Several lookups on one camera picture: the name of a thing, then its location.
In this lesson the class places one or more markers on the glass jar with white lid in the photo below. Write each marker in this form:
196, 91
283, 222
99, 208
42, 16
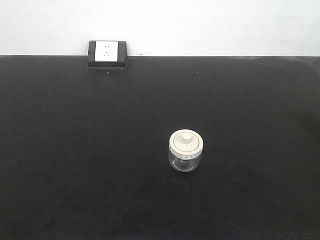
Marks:
185, 149

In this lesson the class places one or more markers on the white socket in black box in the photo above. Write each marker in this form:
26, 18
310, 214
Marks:
107, 54

